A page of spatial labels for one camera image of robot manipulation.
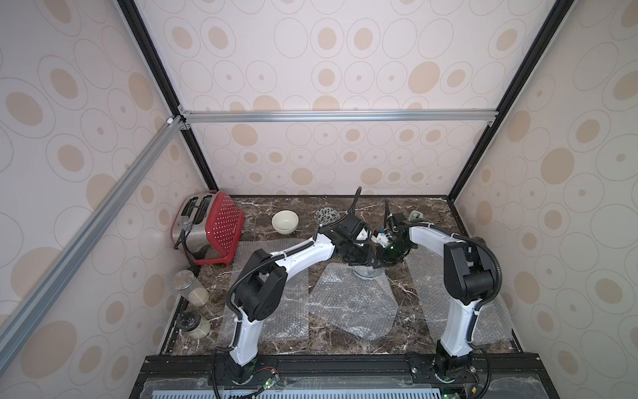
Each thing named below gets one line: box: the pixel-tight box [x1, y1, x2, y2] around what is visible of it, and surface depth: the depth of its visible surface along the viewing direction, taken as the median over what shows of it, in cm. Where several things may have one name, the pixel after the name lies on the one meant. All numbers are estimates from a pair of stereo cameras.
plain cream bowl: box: [271, 209, 300, 236], surface depth 108 cm
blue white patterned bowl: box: [353, 266, 385, 281], surface depth 91 cm
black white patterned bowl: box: [314, 206, 341, 226], surface depth 111 cm
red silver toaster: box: [171, 191, 246, 266], surface depth 93 cm
